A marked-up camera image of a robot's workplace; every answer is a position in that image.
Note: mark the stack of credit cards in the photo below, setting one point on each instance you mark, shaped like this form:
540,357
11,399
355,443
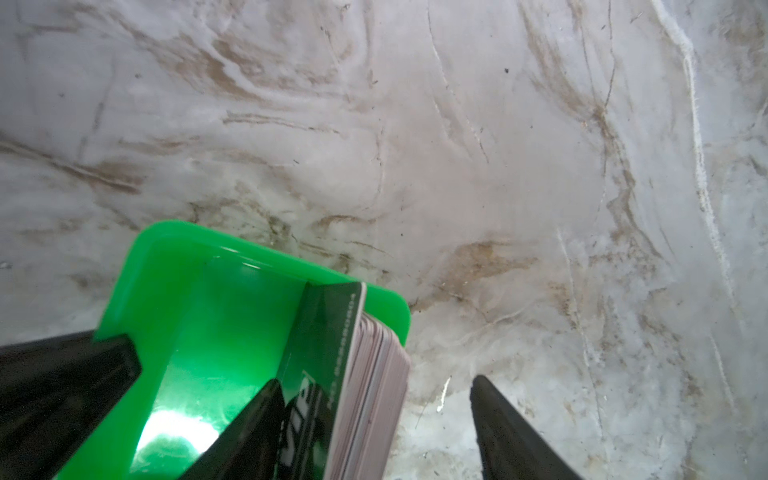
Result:
370,402

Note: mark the dark green VIP credit card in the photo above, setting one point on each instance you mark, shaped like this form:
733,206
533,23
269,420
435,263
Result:
312,373

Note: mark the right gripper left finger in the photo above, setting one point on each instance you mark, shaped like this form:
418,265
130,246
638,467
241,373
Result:
248,447

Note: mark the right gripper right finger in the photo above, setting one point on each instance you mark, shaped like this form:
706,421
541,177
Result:
510,448

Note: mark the green plastic card tray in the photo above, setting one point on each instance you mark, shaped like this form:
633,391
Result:
209,315

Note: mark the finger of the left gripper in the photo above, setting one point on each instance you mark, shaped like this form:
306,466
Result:
54,393

